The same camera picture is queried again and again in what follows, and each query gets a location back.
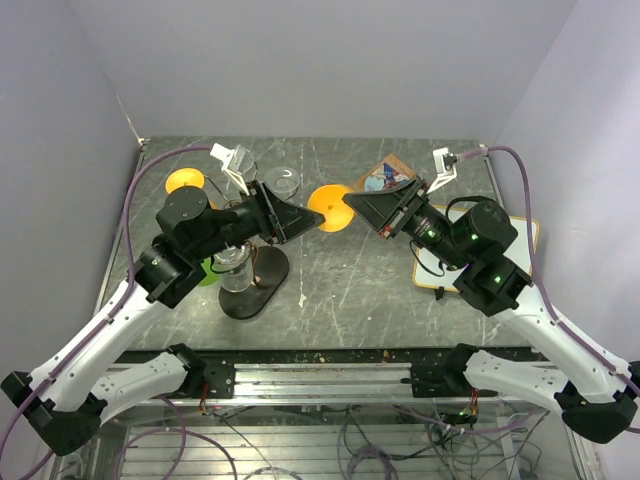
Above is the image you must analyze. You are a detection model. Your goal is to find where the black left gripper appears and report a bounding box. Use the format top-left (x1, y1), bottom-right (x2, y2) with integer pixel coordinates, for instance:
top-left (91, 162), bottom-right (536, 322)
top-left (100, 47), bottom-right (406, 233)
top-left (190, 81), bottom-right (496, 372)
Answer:
top-left (190, 179), bottom-right (325, 261)

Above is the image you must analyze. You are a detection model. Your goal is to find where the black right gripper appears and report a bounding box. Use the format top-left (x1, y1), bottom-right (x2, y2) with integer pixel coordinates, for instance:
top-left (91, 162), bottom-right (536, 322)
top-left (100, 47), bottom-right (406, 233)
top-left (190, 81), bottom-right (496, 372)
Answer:
top-left (343, 175), bottom-right (470, 271)

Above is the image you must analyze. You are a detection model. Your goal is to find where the orange plastic wine glass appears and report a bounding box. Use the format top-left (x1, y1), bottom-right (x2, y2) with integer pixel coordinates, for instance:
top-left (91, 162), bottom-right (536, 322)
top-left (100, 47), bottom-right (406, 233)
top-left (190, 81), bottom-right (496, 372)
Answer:
top-left (307, 184), bottom-right (356, 233)

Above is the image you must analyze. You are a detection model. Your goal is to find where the clear wine glass front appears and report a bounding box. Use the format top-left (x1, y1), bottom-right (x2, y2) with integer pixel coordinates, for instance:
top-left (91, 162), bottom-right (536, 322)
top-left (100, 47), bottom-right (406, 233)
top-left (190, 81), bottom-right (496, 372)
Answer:
top-left (211, 246), bottom-right (253, 293)

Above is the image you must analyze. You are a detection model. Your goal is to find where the clear wine glass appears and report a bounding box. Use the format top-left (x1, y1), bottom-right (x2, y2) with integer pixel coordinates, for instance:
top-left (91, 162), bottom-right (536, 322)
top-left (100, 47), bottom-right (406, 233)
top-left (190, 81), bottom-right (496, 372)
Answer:
top-left (211, 246), bottom-right (253, 293)
top-left (230, 145), bottom-right (256, 176)
top-left (264, 167), bottom-right (301, 199)

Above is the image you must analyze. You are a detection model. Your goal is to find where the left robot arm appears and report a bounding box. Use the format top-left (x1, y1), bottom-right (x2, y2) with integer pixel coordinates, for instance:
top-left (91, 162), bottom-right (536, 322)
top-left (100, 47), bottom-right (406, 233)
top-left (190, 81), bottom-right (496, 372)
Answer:
top-left (1, 181), bottom-right (324, 456)

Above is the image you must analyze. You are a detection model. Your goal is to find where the clear wine glass back right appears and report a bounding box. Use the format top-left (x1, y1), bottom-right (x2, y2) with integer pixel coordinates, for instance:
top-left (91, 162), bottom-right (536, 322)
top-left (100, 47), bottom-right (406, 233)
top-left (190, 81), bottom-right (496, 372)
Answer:
top-left (264, 167), bottom-right (301, 199)

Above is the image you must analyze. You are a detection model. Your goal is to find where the metal wine glass rack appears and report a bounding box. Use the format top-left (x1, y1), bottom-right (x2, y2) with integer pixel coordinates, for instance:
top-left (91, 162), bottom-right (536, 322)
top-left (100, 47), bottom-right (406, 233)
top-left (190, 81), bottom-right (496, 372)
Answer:
top-left (207, 239), bottom-right (291, 320)

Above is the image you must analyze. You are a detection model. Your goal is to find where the clear wine glass back left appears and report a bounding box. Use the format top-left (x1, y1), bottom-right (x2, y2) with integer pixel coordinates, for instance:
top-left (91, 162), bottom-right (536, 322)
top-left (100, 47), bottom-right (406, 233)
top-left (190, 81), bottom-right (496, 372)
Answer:
top-left (230, 145), bottom-right (256, 176)

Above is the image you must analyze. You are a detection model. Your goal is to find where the green plastic wine glass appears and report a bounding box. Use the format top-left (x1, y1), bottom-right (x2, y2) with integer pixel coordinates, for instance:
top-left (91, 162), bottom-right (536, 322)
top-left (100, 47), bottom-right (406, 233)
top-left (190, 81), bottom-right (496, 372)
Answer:
top-left (198, 257), bottom-right (220, 287)

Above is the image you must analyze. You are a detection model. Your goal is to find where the orange wine glass far left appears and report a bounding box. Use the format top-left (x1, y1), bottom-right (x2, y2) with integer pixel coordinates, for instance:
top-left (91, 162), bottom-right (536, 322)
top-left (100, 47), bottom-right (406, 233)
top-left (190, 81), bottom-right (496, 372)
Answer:
top-left (164, 167), bottom-right (217, 213)

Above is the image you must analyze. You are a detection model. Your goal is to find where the wooden picture coaster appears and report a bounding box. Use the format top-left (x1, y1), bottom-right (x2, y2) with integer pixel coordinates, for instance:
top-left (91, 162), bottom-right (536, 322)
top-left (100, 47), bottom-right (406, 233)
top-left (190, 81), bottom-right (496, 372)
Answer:
top-left (354, 154), bottom-right (415, 192)

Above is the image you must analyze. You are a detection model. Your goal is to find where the small whiteboard yellow frame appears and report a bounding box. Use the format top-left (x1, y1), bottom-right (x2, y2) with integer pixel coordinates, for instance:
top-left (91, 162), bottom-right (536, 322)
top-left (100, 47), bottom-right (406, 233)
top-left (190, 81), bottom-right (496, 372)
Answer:
top-left (412, 216), bottom-right (539, 293)

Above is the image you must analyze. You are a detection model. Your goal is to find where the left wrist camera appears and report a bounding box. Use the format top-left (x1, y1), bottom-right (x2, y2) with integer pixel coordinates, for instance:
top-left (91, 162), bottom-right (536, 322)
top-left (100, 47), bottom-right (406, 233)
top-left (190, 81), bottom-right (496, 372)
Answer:
top-left (210, 143), bottom-right (257, 195)

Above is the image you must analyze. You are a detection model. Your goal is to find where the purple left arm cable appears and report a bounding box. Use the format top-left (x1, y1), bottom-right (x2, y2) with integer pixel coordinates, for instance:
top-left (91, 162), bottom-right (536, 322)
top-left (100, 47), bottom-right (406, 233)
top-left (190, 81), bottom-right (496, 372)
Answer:
top-left (0, 144), bottom-right (214, 480)

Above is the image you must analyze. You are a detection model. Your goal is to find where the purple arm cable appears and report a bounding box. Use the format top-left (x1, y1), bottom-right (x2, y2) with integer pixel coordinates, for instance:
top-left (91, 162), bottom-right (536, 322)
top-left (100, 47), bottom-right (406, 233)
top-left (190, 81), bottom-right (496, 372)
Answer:
top-left (0, 144), bottom-right (214, 480)
top-left (457, 144), bottom-right (640, 434)

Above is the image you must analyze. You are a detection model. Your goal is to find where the aluminium rail front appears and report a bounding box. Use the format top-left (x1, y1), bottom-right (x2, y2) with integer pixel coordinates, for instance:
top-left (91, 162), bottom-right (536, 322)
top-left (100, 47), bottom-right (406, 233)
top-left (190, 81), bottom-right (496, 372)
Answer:
top-left (79, 349), bottom-right (581, 406)

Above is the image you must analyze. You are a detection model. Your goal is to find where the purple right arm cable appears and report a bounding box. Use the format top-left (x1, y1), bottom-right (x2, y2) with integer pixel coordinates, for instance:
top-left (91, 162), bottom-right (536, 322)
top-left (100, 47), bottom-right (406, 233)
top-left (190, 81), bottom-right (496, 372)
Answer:
top-left (457, 144), bottom-right (640, 434)

